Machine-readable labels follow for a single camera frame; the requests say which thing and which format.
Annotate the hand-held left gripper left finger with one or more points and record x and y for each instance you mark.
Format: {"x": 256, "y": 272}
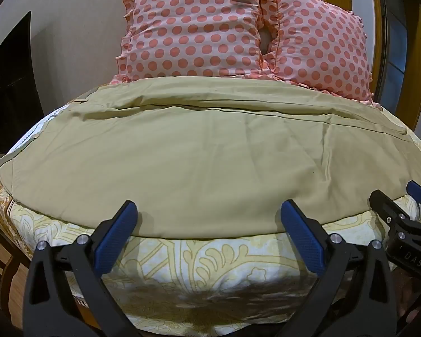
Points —
{"x": 117, "y": 231}

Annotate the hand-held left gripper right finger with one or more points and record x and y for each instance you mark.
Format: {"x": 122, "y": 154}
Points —
{"x": 303, "y": 235}

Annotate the olive green blanket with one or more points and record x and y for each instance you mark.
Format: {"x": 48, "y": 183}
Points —
{"x": 196, "y": 165}

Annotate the yellow patterned bed sheet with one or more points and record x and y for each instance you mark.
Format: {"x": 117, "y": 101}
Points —
{"x": 196, "y": 273}

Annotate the pink polka dot pillow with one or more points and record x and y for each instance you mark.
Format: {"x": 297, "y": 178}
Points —
{"x": 193, "y": 28}
{"x": 319, "y": 45}

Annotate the dark cabinet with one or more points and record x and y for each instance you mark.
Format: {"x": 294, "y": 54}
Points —
{"x": 8, "y": 84}

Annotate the wooden bed frame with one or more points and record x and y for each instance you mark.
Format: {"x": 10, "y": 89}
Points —
{"x": 3, "y": 252}

